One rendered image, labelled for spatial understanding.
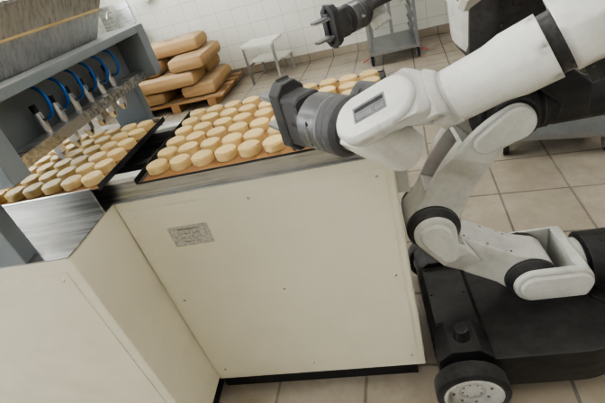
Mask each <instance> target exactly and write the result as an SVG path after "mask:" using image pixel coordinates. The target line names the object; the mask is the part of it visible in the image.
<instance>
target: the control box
mask: <svg viewBox="0 0 605 403"><path fill-rule="evenodd" d="M394 172H395V178H396V183H397V189H398V193H405V192H409V191H410V188H411V187H410V183H409V176H408V171H407V170H404V171H395V170H394Z"/></svg>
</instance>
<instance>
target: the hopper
mask: <svg viewBox="0 0 605 403"><path fill-rule="evenodd" d="M99 5H100V0H4V1H1V2H0V82H2V81H4V80H5V79H8V78H10V77H12V76H16V75H18V74H20V73H22V72H23V71H26V70H28V69H30V68H32V67H36V66H38V65H39V64H41V63H44V62H46V61H48V60H50V59H53V58H55V57H57V56H59V55H62V54H64V53H66V52H68V51H70V50H72V49H75V48H77V47H80V46H82V45H84V44H86V43H88V42H90V41H92V40H95V39H97V33H98V20H99Z"/></svg>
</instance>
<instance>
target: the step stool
mask: <svg viewBox="0 0 605 403"><path fill-rule="evenodd" d="M281 36H282V35H281V33H280V34H276V35H271V36H266V37H262V38H257V39H253V40H249V41H248V42H247V43H245V44H244V45H242V46H241V47H239V48H240V49H241V50H242V53H243V56H244V59H245V61H246V64H247V68H248V71H249V74H250V77H251V80H252V83H253V85H256V82H255V79H254V77H253V74H252V71H251V67H252V66H254V65H255V64H256V63H259V62H261V63H262V67H263V69H264V72H265V74H266V73H267V71H266V66H265V63H264V62H265V61H270V60H274V61H275V64H276V67H277V71H278V74H279V76H280V77H282V73H281V69H280V67H279V63H280V62H281V61H282V60H283V59H284V58H286V57H287V56H288V55H289V54H290V57H291V60H292V63H293V69H296V65H295V62H294V59H293V53H292V51H293V50H292V49H286V50H280V51H275V48H274V45H273V42H274V41H276V40H277V39H278V38H280V37H281ZM267 44H270V47H271V50H272V52H271V53H266V54H261V55H259V56H257V57H256V58H255V59H253V60H252V61H251V64H249V63H248V57H247V54H246V51H245V49H249V48H254V47H258V46H263V45H267Z"/></svg>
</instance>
